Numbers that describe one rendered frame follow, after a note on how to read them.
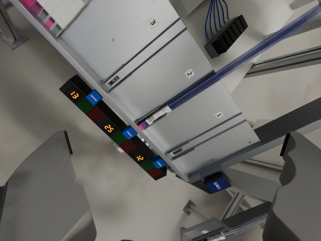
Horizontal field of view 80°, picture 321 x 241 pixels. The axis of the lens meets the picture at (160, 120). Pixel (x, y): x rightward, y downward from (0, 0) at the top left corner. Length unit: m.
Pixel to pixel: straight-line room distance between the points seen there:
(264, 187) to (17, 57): 1.15
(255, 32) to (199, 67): 0.56
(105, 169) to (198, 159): 0.78
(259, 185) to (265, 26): 0.64
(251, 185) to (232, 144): 0.25
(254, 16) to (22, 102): 1.09
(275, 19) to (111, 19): 0.80
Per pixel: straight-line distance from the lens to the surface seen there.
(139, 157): 0.51
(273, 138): 0.48
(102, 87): 0.40
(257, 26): 0.94
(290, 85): 2.43
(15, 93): 1.14
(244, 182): 0.71
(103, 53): 0.40
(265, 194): 0.66
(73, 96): 0.47
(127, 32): 0.38
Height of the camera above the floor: 1.12
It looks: 62 degrees down
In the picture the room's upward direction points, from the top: 93 degrees clockwise
